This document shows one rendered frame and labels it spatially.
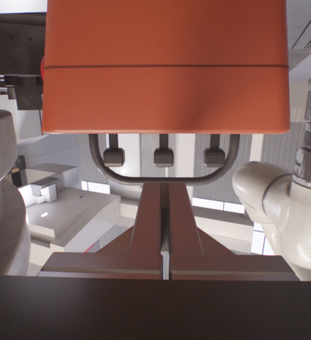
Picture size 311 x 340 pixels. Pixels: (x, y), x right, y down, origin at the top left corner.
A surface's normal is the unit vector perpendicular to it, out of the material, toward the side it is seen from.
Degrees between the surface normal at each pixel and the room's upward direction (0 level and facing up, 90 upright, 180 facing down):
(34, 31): 90
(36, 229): 90
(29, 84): 90
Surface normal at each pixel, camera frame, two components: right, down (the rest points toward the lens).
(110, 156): -0.03, 0.28
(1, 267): 0.00, -0.96
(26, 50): 0.36, 0.26
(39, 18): 0.34, 0.55
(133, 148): -0.38, 0.26
